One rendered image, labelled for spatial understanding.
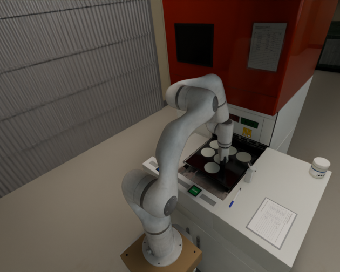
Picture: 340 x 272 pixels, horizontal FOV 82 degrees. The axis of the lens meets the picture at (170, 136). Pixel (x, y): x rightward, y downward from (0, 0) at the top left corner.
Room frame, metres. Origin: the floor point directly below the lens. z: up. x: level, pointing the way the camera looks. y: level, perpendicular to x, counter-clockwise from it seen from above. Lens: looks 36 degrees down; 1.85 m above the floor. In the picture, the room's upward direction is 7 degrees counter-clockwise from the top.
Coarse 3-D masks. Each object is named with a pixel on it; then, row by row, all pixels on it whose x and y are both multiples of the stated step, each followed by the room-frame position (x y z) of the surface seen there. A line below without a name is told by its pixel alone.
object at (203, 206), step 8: (152, 160) 0.96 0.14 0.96; (144, 168) 0.93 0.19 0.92; (152, 168) 0.88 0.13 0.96; (184, 176) 0.79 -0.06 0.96; (184, 184) 0.73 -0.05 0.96; (192, 184) 0.72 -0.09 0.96; (184, 192) 0.68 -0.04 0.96; (200, 192) 0.66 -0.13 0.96; (208, 192) 0.66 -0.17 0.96; (184, 200) 0.67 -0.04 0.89; (192, 200) 0.63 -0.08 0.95; (200, 200) 0.61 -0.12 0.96; (208, 200) 0.61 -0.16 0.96; (216, 200) 0.60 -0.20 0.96; (192, 208) 0.63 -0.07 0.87; (200, 208) 0.59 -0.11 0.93; (208, 208) 0.56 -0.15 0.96; (216, 208) 0.56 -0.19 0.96; (200, 216) 0.59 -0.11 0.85; (208, 216) 0.55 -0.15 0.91; (208, 224) 0.55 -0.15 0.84
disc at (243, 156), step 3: (237, 153) 0.99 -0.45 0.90; (240, 153) 0.99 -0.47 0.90; (243, 153) 0.98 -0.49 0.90; (246, 153) 0.98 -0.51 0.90; (237, 156) 0.96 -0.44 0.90; (240, 156) 0.96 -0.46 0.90; (243, 156) 0.96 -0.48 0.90; (246, 156) 0.95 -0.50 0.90; (249, 156) 0.95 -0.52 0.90; (240, 159) 0.93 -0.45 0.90; (243, 159) 0.93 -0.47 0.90; (246, 159) 0.92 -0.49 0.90; (249, 159) 0.92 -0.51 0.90
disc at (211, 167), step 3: (210, 162) 0.93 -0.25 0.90; (213, 162) 0.93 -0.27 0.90; (207, 165) 0.91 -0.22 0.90; (210, 165) 0.91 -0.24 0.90; (213, 165) 0.91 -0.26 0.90; (216, 165) 0.90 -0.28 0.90; (207, 168) 0.88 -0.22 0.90; (210, 168) 0.88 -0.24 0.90; (213, 168) 0.88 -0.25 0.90; (216, 168) 0.88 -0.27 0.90; (219, 168) 0.87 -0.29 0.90; (207, 171) 0.86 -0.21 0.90; (210, 171) 0.86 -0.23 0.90; (213, 171) 0.86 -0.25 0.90; (216, 171) 0.85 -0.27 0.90
